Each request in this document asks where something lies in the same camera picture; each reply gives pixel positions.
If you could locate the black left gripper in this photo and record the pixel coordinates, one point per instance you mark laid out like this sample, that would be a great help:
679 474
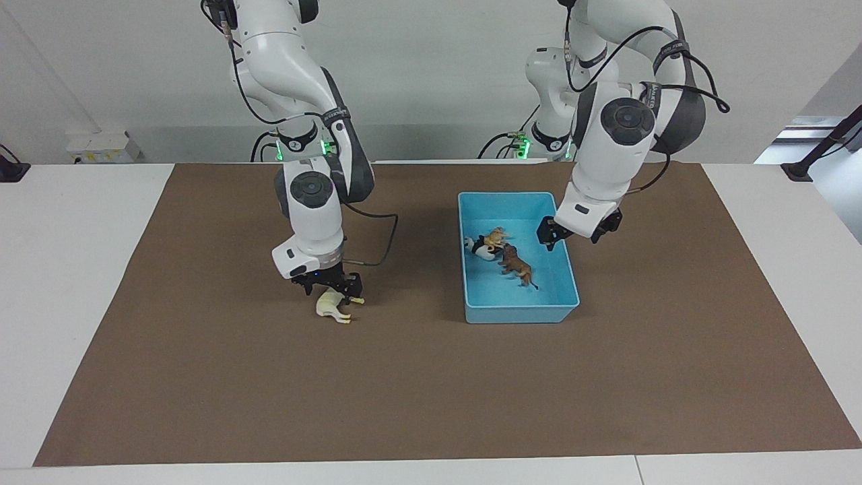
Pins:
584 232

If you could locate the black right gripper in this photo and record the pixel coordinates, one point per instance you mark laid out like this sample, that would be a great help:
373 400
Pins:
323 275

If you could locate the cream white horse toy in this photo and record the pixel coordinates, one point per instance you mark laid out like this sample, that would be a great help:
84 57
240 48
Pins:
330 306

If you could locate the brown lion toy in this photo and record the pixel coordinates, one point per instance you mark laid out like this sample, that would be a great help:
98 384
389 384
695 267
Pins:
517 265

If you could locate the orange tiger toy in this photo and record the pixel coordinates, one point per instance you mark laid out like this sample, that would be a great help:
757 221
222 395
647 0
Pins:
497 236

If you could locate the black white panda toy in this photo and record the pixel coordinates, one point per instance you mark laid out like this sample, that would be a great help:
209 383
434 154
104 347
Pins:
479 248

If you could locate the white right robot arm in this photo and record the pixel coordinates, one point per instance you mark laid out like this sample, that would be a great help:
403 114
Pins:
313 195

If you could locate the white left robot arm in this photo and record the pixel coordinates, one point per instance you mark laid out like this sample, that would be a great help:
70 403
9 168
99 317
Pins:
616 135

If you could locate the light blue storage box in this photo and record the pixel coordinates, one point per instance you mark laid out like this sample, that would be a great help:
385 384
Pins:
539 300

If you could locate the white cardboard box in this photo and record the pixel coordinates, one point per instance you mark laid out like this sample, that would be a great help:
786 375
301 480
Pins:
101 149

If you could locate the brown table mat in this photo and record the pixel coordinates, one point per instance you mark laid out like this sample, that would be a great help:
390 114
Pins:
431 377

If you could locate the grey window ledge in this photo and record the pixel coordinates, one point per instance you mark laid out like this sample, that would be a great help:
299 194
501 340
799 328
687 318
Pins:
805 128

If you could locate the black clamp with slanted rod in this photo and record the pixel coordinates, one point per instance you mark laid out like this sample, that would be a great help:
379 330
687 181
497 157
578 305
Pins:
818 151

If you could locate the small black table clamp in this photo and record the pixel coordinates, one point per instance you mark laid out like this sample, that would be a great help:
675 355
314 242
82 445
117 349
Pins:
11 168

